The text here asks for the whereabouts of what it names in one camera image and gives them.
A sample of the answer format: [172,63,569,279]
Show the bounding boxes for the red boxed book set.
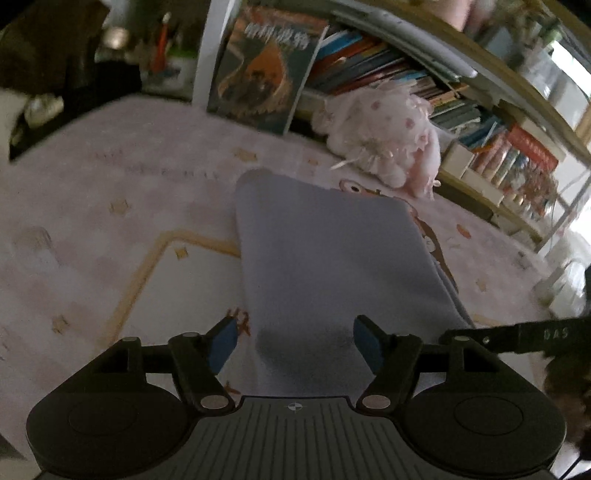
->
[471,124,559,204]

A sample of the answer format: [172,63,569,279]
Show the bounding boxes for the person's right forearm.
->
[542,353,591,462]

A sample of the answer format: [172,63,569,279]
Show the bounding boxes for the white smartwatch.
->
[23,95,65,125]

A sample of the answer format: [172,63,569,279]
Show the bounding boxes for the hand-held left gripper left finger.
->
[74,318,238,413]

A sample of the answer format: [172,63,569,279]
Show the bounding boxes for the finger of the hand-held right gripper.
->
[438,324,520,354]

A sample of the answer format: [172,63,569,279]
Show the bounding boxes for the row of colourful books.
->
[295,28,513,153]

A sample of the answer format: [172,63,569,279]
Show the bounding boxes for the dark brown cloth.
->
[0,0,109,90]

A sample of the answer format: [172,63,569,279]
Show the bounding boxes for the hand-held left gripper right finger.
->
[353,315,522,412]

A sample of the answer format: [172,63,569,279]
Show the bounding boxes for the metal bowl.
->
[102,27,132,49]

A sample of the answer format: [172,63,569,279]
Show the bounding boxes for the grey fleece-lined tan pants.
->
[233,168,476,398]

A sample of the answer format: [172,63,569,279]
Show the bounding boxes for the red tassel ornament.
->
[150,11,171,75]

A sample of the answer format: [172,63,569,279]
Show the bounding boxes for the large illustrated book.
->
[207,4,329,136]

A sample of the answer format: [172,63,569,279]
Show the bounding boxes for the white cup with green lid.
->
[168,48,197,93]

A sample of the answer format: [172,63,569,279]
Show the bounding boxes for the white organizer box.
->
[441,141,476,181]

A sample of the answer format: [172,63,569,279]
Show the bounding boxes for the red flower decoration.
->
[522,161,561,217]

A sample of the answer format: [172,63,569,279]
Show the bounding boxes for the white frame wooden shelf unit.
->
[191,0,591,252]

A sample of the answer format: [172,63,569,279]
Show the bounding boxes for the pink dotted frilly plush toy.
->
[311,83,441,199]

